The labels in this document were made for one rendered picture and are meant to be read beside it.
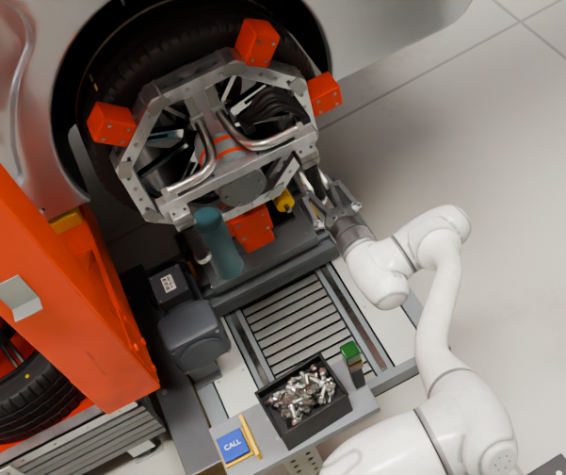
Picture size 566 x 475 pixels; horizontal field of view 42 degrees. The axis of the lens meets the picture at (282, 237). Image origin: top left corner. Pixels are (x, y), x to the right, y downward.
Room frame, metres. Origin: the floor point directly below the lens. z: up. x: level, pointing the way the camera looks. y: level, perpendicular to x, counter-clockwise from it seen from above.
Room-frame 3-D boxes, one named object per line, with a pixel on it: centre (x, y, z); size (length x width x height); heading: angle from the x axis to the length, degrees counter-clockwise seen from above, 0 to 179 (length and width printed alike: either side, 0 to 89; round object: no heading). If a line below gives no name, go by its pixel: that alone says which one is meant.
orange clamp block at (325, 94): (1.45, -0.23, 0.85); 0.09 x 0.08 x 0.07; 99
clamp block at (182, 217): (1.17, 0.22, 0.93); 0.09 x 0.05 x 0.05; 9
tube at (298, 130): (1.30, -0.04, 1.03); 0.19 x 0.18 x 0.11; 9
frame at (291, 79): (1.40, 0.08, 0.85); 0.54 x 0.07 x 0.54; 99
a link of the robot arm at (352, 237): (0.97, -0.16, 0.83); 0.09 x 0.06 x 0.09; 99
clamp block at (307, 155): (1.22, -0.12, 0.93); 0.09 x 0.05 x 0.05; 9
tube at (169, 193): (1.27, 0.16, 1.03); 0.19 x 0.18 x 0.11; 9
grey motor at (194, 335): (1.32, 0.38, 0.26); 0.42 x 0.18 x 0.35; 9
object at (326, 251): (1.57, 0.10, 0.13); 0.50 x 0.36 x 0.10; 99
